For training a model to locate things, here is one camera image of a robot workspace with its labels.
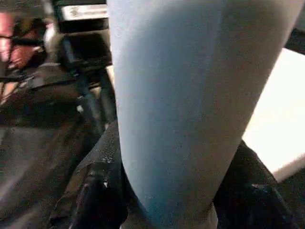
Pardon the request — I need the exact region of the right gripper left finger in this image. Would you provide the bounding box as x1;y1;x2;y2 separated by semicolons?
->
48;120;130;229

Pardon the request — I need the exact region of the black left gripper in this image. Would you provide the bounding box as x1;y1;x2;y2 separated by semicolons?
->
43;18;118;136

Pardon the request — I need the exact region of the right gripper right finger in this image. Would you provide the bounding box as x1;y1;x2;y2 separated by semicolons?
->
212;139;305;229

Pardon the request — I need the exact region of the white plastic table top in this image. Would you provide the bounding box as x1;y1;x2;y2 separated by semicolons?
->
241;48;305;183

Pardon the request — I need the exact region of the white plastic table leg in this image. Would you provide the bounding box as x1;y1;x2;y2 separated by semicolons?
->
106;0;305;229

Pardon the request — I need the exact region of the black plastic mat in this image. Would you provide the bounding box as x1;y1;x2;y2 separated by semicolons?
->
0;67;305;229

